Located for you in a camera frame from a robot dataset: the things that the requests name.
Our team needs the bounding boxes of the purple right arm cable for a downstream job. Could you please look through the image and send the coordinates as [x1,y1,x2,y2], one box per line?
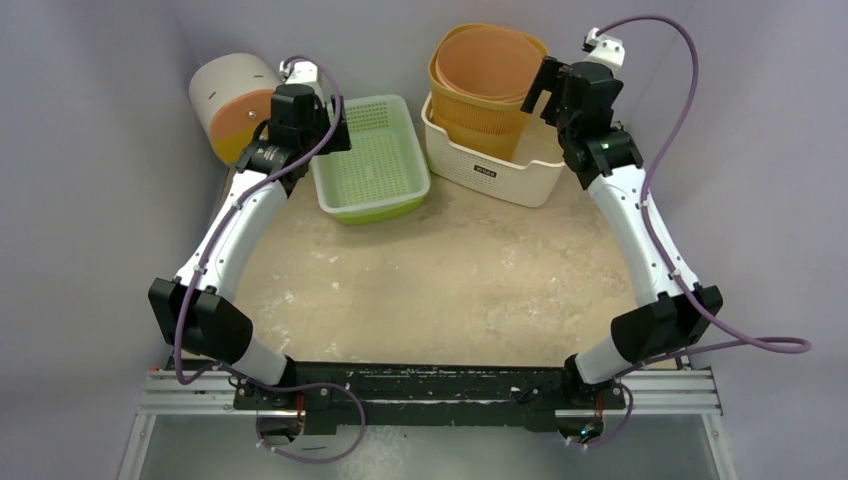
[564,15,813,452]

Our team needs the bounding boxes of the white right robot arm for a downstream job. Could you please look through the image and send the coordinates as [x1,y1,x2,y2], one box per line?
[521,56,723,407]

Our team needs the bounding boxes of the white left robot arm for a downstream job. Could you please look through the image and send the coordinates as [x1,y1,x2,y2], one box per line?
[148,84,351,409]

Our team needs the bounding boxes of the peach round plastic bucket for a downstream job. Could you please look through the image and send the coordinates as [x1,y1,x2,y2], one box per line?
[435,26,547,103]

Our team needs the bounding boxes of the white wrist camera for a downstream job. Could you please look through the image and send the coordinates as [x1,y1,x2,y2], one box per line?
[583,28,626,75]
[278,59,325,101]

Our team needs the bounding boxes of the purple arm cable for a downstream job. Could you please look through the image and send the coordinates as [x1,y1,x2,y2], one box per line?
[564,15,813,452]
[173,55,368,465]

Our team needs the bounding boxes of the white perforated strainer tray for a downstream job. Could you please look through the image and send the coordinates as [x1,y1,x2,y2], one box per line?
[310,95,431,216]

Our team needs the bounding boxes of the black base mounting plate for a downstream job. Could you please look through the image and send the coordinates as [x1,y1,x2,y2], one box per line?
[234,361,627,437]

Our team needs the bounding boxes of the cream perforated storage basket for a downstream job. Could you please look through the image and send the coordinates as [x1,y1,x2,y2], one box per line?
[421,99,566,208]

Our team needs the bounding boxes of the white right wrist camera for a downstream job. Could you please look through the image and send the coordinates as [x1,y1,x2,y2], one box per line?
[583,28,626,75]

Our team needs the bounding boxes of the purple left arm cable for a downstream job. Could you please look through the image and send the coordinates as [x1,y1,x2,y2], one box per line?
[173,55,368,465]

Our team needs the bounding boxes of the aluminium frame rails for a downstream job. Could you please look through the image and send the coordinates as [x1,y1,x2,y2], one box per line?
[118,370,738,479]

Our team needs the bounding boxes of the yellow perforated plastic basket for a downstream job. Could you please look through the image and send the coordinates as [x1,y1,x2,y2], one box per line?
[428,23,548,161]

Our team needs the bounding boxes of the green plastic outer tray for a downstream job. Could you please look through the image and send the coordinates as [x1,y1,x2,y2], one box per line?
[331,197,424,225]

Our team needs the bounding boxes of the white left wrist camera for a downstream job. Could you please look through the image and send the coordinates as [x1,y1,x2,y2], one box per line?
[278,59,325,101]

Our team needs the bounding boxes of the white orange cylindrical bin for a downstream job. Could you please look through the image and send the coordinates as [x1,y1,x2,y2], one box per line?
[188,53,278,167]

